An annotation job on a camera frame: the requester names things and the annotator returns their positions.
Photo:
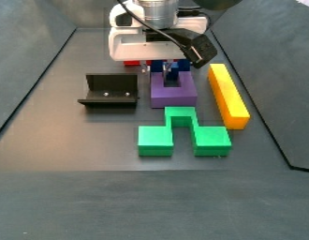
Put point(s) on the red insertion board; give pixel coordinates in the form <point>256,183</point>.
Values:
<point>136,63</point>

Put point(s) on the black angle fixture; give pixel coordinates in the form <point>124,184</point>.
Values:
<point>111,89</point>

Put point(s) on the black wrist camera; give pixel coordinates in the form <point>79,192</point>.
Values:
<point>196,45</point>

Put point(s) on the purple U-shaped block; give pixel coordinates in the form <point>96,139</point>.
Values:
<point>173,96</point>

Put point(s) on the yellow long block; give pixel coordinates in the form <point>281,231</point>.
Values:
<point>231,104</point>

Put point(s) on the blue U-shaped block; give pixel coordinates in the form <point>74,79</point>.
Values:
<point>180,65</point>

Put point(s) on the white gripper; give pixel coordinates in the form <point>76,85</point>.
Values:
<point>135,16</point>

